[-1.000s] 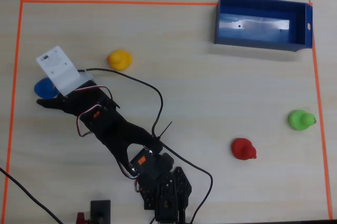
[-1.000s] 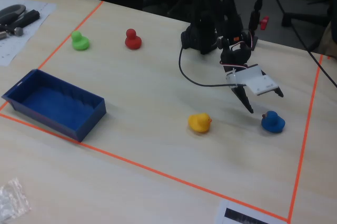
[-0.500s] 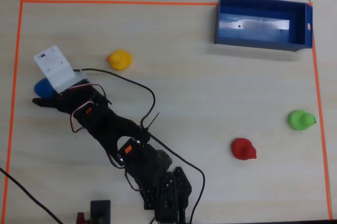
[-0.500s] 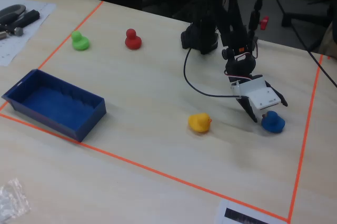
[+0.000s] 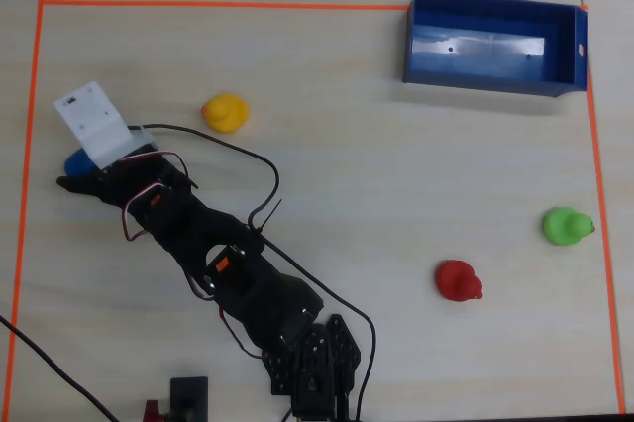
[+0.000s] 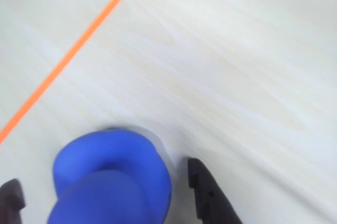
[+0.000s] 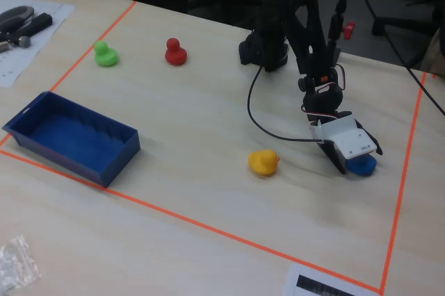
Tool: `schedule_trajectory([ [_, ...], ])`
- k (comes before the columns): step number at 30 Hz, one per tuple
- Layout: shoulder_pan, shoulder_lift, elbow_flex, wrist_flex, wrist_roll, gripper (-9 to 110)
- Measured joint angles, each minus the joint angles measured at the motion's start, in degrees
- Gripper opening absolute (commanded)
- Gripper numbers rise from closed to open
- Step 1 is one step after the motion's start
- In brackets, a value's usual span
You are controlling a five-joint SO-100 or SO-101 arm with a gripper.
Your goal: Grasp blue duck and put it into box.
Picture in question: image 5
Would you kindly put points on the red rubber duck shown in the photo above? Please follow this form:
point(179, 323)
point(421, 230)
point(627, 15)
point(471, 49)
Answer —
point(458, 281)

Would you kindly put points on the yellow rubber duck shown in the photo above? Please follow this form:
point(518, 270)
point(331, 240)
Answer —
point(225, 112)

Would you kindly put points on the green rubber duck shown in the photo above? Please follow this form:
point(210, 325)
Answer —
point(564, 226)

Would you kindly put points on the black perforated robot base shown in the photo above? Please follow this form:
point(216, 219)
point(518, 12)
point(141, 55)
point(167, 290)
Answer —
point(322, 357)

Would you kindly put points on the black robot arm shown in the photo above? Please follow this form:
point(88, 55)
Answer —
point(277, 303)

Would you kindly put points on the orange tape border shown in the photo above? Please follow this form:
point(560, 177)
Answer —
point(198, 3)

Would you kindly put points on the blue plastic box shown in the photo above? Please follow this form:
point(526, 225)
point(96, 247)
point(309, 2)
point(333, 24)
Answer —
point(495, 80)

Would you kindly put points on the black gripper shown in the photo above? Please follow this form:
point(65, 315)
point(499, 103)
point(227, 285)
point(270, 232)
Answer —
point(97, 187)

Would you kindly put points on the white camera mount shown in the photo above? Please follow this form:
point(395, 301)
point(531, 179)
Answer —
point(94, 125)

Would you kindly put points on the blue rubber duck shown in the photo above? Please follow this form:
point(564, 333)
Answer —
point(76, 163)

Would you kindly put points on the black zip tie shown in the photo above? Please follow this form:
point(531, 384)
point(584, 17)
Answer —
point(270, 214)

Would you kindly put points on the black table clamp block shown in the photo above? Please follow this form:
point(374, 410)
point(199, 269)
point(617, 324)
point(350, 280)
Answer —
point(189, 392)

